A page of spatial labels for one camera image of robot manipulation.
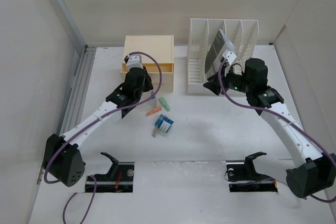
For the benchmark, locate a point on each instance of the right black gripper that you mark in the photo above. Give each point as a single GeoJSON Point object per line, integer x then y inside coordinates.
{"type": "Point", "coordinates": [211, 84]}

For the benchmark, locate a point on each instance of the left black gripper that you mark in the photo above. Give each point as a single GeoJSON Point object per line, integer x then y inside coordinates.
{"type": "Point", "coordinates": [148, 86]}

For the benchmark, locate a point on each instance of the cream drawer cabinet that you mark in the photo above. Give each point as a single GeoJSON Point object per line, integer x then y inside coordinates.
{"type": "Point", "coordinates": [161, 48]}

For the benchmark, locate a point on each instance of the grey setup guide booklet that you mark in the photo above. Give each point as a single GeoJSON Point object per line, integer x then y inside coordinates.
{"type": "Point", "coordinates": [214, 55]}

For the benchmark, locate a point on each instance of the blue gel jar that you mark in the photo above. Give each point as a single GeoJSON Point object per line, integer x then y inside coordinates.
{"type": "Point", "coordinates": [163, 123]}

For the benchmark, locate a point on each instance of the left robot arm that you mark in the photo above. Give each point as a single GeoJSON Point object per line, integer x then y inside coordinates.
{"type": "Point", "coordinates": [63, 161]}

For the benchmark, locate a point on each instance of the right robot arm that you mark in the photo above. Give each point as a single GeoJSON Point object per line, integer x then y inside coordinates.
{"type": "Point", "coordinates": [314, 166]}

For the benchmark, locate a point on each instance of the small clear spray bottle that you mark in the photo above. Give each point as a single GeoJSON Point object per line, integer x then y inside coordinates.
{"type": "Point", "coordinates": [153, 101]}

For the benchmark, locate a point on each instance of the green translucent case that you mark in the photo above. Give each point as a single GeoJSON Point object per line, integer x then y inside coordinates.
{"type": "Point", "coordinates": [164, 104]}

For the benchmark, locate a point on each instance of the orange translucent case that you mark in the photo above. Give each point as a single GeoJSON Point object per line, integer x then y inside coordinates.
{"type": "Point", "coordinates": [153, 111]}

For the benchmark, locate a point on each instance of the white plastic strip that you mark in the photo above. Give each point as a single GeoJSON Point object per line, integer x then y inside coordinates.
{"type": "Point", "coordinates": [155, 132]}

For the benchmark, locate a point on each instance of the white file organizer rack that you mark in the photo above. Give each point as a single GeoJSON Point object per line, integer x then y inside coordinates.
{"type": "Point", "coordinates": [243, 35]}

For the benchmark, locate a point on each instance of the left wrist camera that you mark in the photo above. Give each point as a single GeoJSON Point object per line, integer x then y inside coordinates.
{"type": "Point", "coordinates": [133, 61]}

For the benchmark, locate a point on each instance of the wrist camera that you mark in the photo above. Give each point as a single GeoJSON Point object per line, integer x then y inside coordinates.
{"type": "Point", "coordinates": [133, 61]}
{"type": "Point", "coordinates": [229, 56]}

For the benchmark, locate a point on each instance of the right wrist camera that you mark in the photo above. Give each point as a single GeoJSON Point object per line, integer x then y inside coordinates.
{"type": "Point", "coordinates": [229, 56]}

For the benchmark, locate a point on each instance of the aluminium frame rail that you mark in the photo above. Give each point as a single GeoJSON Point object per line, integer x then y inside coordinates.
{"type": "Point", "coordinates": [82, 63]}

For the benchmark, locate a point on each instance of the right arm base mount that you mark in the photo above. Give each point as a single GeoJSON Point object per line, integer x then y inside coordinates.
{"type": "Point", "coordinates": [243, 178]}

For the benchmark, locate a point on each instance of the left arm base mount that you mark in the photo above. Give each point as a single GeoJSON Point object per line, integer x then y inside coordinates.
{"type": "Point", "coordinates": [105, 174]}

